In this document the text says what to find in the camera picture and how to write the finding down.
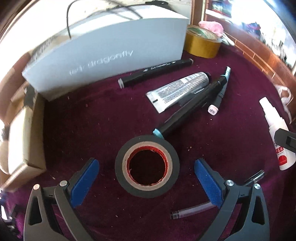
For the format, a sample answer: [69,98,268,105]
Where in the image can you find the brown cardboard tray box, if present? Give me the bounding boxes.
[1,82,46,192]

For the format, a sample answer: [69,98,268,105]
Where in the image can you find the wooden headboard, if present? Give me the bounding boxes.
[206,14,295,90]

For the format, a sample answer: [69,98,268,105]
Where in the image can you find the pink cloth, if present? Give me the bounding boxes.
[198,21,224,37]

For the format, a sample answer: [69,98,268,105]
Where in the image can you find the yellow packing tape roll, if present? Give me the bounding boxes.
[184,25,222,59]

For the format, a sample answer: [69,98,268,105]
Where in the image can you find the grey shoe box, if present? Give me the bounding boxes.
[22,5,189,101]

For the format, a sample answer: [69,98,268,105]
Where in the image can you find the white dropper bottle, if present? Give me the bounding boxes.
[259,97,295,171]

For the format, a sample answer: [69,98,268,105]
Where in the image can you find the clear ballpoint pen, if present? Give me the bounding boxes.
[170,170,265,219]

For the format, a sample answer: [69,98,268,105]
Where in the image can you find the black marker teal cap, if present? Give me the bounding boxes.
[152,72,230,138]

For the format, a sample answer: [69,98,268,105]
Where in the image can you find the small marker white cap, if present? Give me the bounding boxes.
[208,66,231,115]

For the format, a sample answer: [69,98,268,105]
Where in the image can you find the black marker pen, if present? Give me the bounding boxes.
[117,58,194,89]

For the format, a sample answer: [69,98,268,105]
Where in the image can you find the black cable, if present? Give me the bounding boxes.
[66,0,170,39]

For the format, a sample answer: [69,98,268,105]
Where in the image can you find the silver tube of cream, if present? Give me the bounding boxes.
[146,72,211,113]

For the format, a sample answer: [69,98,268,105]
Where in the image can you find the black electrical tape roll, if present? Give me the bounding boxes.
[115,135,180,198]

